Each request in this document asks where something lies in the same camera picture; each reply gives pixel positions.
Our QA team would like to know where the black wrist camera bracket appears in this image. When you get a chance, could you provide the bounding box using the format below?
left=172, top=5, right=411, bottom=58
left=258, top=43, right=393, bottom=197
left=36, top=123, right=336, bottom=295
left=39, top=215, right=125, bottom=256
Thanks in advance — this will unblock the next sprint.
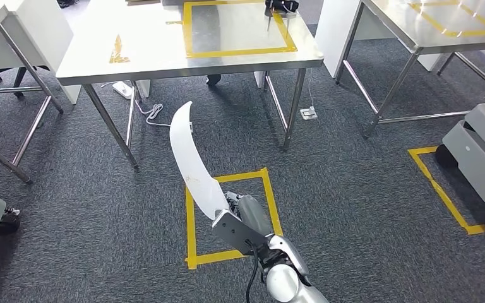
left=212, top=211, right=268, bottom=256

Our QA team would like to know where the white plastic shell part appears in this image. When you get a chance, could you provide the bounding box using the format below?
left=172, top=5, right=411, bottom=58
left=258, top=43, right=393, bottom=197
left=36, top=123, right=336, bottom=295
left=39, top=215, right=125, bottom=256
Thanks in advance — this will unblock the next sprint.
left=169, top=100, right=230, bottom=221

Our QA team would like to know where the black office chair base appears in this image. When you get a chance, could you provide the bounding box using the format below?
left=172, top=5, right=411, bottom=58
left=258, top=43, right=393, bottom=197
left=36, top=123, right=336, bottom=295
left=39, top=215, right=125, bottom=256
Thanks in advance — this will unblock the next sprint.
left=0, top=64, right=51, bottom=99

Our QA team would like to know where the white coiled cable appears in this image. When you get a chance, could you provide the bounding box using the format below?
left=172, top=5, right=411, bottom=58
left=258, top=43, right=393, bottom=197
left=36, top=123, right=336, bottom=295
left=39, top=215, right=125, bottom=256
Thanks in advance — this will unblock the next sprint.
left=135, top=100, right=172, bottom=128

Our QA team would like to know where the yellow floor tape square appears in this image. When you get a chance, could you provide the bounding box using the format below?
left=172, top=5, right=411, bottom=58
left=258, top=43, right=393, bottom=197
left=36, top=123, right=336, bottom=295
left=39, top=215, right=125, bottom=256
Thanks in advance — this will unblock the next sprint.
left=408, top=146, right=485, bottom=236

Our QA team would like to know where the thin white floor cable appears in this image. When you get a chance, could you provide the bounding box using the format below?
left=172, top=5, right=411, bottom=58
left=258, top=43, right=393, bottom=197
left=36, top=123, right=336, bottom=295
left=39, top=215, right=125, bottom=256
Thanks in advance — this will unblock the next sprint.
left=307, top=69, right=315, bottom=110

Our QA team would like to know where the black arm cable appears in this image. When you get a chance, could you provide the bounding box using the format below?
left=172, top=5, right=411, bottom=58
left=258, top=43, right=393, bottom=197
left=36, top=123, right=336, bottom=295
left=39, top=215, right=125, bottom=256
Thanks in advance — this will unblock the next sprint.
left=246, top=240, right=264, bottom=303

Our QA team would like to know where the yellow tape patch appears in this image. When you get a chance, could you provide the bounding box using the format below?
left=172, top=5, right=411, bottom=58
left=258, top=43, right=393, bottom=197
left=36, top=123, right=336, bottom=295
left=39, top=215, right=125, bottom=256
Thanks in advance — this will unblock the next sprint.
left=108, top=34, right=131, bottom=64

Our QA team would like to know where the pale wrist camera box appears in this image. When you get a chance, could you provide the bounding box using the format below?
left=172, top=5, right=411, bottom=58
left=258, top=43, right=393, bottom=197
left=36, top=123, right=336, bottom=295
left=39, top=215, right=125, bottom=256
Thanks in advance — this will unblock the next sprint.
left=216, top=209, right=243, bottom=227

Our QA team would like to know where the white power strip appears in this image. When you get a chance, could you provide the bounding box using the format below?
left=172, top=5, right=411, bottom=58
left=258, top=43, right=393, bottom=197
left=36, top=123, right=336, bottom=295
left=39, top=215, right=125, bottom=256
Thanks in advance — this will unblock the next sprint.
left=112, top=81, right=134, bottom=100

